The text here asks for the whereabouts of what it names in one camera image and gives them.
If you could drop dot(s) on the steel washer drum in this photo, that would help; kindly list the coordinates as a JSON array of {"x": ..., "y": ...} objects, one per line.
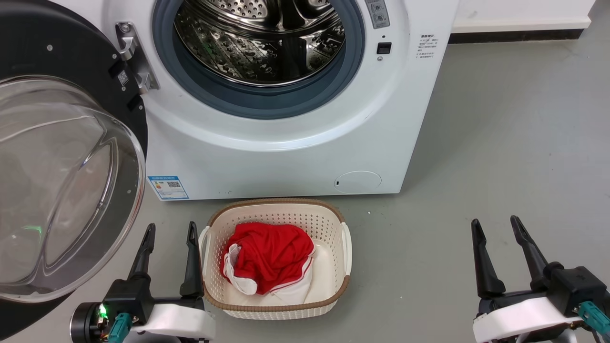
[{"x": 257, "y": 43}]

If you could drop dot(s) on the round black glass washer door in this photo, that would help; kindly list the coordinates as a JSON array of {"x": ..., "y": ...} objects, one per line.
[{"x": 71, "y": 62}]

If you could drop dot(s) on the black door lock slot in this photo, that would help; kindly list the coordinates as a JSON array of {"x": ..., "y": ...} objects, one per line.
[{"x": 384, "y": 48}]

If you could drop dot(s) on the red and white garment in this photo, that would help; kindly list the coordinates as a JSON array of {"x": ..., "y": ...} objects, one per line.
[{"x": 271, "y": 252}]

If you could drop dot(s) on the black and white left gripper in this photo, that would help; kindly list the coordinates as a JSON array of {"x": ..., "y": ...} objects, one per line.
[{"x": 133, "y": 297}]

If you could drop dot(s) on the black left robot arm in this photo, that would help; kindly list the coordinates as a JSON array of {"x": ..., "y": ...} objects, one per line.
[{"x": 85, "y": 324}]

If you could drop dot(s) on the white front-load washing machine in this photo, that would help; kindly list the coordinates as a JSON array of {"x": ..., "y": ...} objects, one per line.
[{"x": 286, "y": 157}]

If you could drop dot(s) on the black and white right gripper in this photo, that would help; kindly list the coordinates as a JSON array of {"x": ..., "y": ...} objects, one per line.
[{"x": 572, "y": 286}]

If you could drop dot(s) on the dark baseboard strip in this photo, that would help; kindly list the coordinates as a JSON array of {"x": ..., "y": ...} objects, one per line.
[{"x": 514, "y": 36}]

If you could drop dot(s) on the blue energy label sticker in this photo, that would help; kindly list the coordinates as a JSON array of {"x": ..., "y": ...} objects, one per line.
[{"x": 167, "y": 187}]

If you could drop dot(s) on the round white filter cover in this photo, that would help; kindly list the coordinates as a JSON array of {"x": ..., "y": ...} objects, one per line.
[{"x": 357, "y": 182}]

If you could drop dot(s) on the small white QR sticker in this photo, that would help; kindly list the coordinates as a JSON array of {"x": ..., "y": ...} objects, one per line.
[{"x": 123, "y": 77}]

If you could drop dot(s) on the metal door hinge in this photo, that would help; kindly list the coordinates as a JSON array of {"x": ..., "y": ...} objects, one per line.
[{"x": 136, "y": 57}]

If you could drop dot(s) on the cream perforated laundry basket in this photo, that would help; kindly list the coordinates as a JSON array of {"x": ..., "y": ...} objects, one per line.
[{"x": 333, "y": 247}]

